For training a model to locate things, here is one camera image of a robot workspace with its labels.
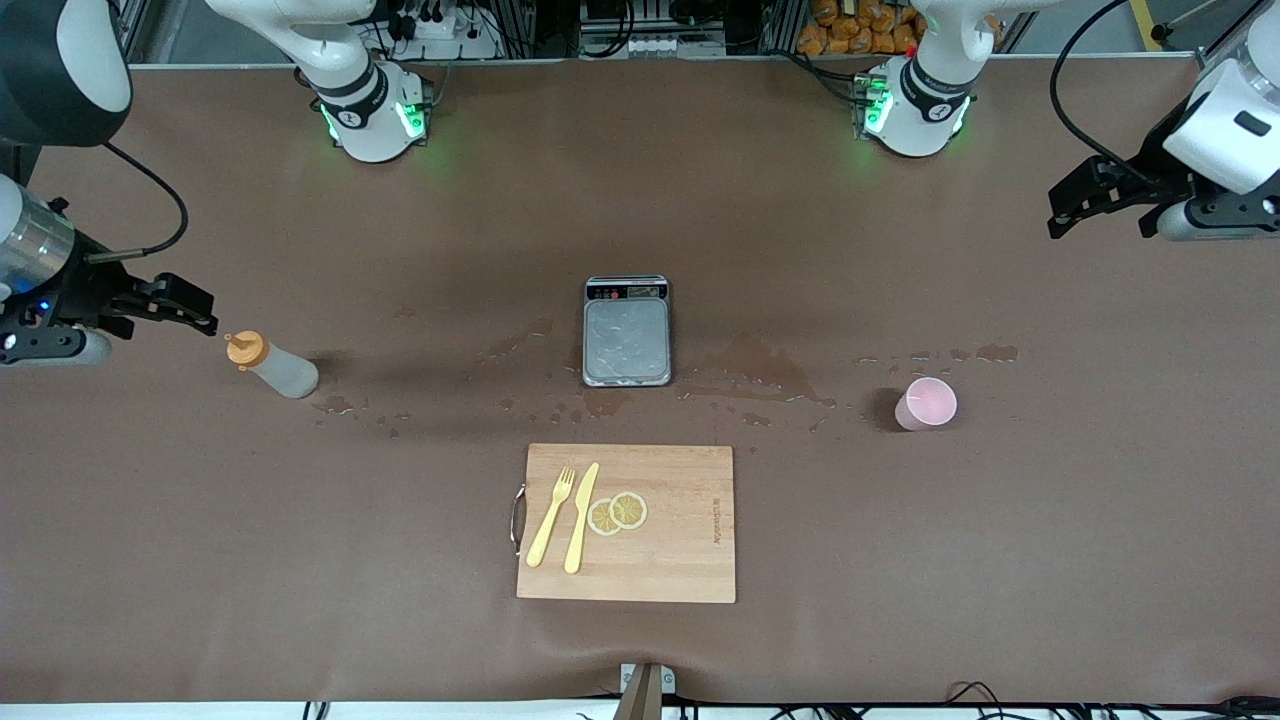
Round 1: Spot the clear sauce bottle orange cap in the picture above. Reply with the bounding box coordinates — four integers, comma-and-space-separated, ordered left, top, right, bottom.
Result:
224, 331, 320, 400

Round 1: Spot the pink plastic cup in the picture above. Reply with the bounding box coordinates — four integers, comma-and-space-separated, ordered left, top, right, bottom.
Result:
893, 377, 959, 432

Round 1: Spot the pile of orange items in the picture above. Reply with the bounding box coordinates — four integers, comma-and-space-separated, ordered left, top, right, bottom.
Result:
797, 0, 926, 56

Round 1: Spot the white power strip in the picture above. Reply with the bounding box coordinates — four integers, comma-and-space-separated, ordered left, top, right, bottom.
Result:
385, 0, 501, 61

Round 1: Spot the brown table cover mat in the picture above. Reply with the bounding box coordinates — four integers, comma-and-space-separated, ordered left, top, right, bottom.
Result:
0, 55, 1280, 706

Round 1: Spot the yellow plastic fork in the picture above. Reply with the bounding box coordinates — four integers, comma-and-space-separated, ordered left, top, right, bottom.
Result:
526, 466, 578, 569

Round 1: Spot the silver digital kitchen scale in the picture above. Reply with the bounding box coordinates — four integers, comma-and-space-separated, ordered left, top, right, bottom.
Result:
582, 276, 673, 388

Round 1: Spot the yellow plastic knife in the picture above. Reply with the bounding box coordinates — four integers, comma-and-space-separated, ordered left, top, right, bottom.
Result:
564, 462, 601, 575

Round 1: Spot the wooden cutting board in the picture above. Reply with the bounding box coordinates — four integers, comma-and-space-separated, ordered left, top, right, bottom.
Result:
511, 443, 737, 604

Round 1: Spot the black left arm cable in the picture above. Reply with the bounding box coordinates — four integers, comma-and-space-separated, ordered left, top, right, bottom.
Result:
1050, 0, 1151, 176

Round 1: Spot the black floor cable bundle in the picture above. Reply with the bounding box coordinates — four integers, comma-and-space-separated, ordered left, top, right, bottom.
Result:
945, 682, 1280, 720

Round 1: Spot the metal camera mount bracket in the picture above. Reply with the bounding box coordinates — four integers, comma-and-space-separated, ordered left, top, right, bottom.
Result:
612, 663, 676, 720

